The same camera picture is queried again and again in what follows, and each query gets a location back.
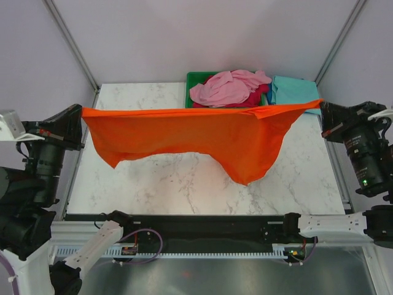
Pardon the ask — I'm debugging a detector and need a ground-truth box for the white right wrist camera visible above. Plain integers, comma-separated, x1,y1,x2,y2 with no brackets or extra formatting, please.
368,109,393,120

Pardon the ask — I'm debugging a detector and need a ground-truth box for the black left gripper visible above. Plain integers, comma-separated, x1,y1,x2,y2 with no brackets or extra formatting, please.
17,102,87,200

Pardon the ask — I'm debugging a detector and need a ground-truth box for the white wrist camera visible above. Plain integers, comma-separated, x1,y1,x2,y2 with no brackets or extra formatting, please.
0,109,44,142
368,109,393,120

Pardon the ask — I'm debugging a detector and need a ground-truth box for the orange t shirt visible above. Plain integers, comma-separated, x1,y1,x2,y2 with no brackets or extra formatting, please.
82,99,323,186

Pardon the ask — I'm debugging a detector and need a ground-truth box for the aluminium frame post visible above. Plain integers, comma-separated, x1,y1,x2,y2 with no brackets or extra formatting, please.
314,0,368,86
42,0,100,94

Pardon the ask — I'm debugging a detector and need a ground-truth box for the right aluminium frame post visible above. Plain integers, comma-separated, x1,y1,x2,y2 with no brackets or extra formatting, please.
314,0,368,86

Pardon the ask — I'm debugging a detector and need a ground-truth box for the white slotted cable duct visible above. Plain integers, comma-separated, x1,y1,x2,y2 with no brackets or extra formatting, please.
50,245,305,259

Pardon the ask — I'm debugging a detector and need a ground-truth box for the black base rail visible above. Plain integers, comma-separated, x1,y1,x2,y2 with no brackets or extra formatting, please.
66,213,317,254

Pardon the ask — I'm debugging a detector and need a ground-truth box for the green plastic bin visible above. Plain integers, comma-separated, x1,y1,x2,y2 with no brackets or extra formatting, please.
185,71,267,109

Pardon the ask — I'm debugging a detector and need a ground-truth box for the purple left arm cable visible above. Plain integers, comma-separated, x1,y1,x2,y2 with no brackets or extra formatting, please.
0,251,22,295

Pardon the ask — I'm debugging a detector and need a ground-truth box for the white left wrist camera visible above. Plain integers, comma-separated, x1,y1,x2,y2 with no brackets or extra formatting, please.
0,109,44,142

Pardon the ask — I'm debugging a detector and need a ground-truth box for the blue folded t shirt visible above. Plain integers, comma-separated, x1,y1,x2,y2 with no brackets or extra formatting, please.
265,82,322,117

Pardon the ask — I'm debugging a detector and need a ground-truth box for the left aluminium frame post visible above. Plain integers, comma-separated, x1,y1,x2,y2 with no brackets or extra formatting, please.
42,0,100,94

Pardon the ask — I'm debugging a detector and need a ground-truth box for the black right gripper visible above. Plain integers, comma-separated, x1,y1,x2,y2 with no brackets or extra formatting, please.
318,100,391,190

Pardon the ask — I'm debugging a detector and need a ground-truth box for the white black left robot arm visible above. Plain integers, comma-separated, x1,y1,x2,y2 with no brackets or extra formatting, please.
1,104,135,294

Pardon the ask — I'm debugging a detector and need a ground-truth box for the pink t shirt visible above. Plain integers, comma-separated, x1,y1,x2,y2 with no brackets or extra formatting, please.
189,69,273,108

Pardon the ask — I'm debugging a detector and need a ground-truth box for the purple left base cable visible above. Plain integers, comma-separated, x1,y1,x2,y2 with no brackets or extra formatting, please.
91,227,163,267

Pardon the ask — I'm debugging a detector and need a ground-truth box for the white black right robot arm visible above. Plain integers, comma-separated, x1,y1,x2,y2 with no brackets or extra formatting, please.
281,101,392,248

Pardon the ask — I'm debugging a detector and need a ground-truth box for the teal folded t shirt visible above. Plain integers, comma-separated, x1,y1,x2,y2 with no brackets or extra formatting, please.
271,75,318,107

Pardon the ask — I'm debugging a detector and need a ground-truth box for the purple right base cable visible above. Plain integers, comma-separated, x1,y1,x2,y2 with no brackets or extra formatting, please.
278,235,319,267

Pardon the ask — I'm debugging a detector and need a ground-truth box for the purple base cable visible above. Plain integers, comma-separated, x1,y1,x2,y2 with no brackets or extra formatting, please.
278,235,319,267
91,227,163,267

